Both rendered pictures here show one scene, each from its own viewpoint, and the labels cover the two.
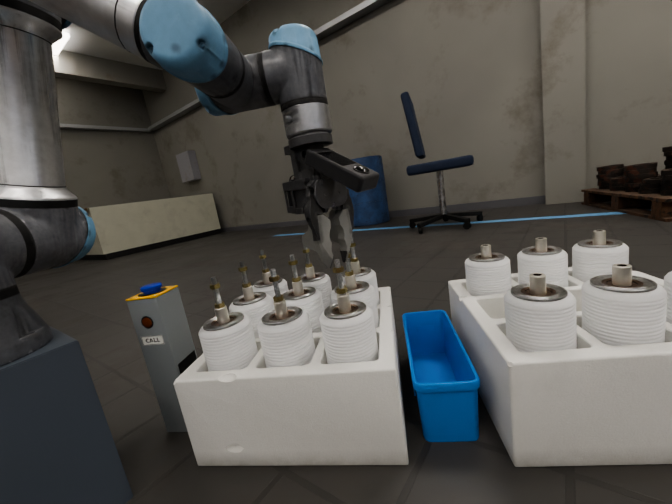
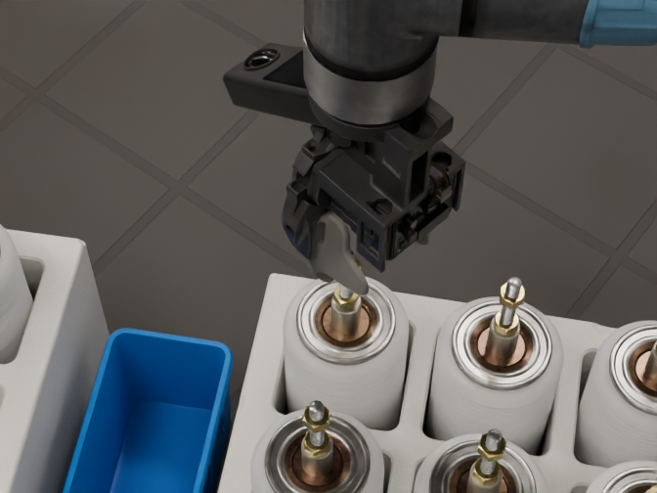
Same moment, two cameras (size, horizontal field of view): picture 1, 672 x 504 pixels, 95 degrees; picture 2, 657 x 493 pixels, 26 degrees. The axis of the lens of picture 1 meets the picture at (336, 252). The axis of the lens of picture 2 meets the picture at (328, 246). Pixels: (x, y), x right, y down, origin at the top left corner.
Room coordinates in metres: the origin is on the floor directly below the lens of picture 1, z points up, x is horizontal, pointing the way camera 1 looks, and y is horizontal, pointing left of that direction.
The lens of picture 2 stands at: (1.05, -0.01, 1.18)
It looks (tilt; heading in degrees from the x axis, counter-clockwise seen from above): 57 degrees down; 180
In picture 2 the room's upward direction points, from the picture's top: straight up
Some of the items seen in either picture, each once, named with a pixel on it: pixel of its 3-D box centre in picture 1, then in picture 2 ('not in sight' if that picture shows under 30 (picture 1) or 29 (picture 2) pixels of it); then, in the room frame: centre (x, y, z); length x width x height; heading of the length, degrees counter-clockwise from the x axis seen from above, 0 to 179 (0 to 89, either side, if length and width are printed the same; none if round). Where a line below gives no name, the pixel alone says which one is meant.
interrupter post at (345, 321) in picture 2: (344, 303); (346, 312); (0.52, 0.00, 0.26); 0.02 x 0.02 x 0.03
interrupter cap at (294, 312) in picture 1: (282, 315); (501, 345); (0.54, 0.12, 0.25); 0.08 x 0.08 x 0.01
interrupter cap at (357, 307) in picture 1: (345, 310); (345, 321); (0.52, 0.00, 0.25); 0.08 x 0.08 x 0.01
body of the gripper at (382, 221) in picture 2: (313, 176); (375, 150); (0.53, 0.02, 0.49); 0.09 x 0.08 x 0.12; 43
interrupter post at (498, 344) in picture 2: (280, 309); (503, 336); (0.54, 0.12, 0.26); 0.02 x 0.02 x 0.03
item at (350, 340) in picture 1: (352, 356); (344, 377); (0.52, 0.00, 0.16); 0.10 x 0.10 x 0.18
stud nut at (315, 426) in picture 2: not in sight; (316, 418); (0.63, -0.02, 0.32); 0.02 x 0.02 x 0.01; 19
